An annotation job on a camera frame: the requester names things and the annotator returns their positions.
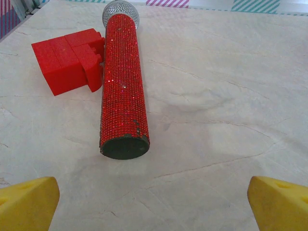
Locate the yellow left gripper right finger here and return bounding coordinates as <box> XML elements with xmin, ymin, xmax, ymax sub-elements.
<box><xmin>247</xmin><ymin>176</ymin><xmax>308</xmax><ymax>231</ymax></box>

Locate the aluminium frame corner post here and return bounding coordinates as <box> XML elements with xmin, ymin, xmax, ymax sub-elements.
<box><xmin>12</xmin><ymin>0</ymin><xmax>41</xmax><ymax>20</ymax></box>

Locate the red glitter microphone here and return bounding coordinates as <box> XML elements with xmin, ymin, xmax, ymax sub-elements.
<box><xmin>99</xmin><ymin>0</ymin><xmax>150</xmax><ymax>161</ymax></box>

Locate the red plastic block toy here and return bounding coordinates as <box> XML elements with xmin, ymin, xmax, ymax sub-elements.
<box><xmin>31</xmin><ymin>28</ymin><xmax>106</xmax><ymax>97</ymax></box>

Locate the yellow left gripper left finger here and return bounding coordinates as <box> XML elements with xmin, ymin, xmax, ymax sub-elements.
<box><xmin>0</xmin><ymin>176</ymin><xmax>61</xmax><ymax>231</ymax></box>

